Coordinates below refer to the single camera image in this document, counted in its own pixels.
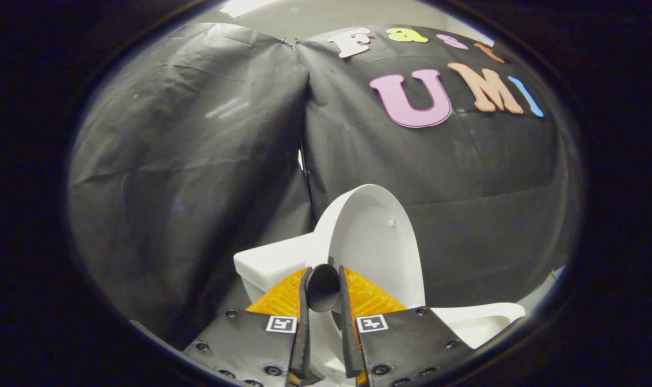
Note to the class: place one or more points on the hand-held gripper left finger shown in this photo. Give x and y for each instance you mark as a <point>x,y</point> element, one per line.
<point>302,338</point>

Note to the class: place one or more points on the white toilet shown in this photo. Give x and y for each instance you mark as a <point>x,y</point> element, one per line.
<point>266,263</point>

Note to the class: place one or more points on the white toilet lid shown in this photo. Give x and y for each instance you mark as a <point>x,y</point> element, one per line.
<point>369,236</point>

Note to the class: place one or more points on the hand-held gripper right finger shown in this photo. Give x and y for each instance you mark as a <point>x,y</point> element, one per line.
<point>350,338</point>

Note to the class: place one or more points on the black backdrop cloth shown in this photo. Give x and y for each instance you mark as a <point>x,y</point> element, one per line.
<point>196,188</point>

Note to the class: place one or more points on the ceiling light panel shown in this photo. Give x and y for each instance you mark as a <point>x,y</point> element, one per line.
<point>248,6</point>

